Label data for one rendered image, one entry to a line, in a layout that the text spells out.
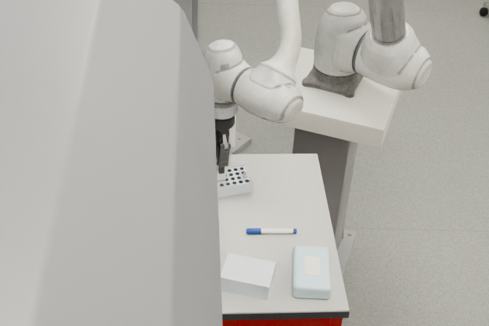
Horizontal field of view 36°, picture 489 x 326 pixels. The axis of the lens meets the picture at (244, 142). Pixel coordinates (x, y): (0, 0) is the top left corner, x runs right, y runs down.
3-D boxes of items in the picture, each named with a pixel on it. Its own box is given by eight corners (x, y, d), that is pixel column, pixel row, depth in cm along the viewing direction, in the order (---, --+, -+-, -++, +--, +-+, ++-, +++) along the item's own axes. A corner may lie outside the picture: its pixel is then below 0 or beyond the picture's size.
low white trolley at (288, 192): (297, 310, 282) (317, 153, 235) (319, 468, 234) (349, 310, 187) (142, 313, 279) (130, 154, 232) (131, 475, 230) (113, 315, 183)
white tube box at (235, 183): (244, 173, 226) (245, 164, 224) (252, 191, 220) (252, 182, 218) (204, 180, 223) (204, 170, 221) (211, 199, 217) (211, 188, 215)
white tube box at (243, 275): (275, 275, 195) (276, 261, 192) (268, 300, 188) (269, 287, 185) (228, 265, 197) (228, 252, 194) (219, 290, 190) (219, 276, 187)
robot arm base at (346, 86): (370, 66, 263) (372, 52, 260) (352, 99, 247) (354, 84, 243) (321, 54, 268) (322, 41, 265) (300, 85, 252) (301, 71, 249)
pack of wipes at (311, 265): (292, 255, 201) (293, 243, 198) (327, 257, 201) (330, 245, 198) (292, 298, 189) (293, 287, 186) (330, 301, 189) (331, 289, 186)
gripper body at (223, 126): (239, 118, 201) (237, 145, 206) (231, 100, 207) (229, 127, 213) (211, 122, 199) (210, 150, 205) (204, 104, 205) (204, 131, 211)
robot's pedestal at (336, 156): (356, 234, 315) (383, 83, 268) (338, 285, 293) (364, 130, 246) (288, 215, 322) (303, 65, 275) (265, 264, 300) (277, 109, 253)
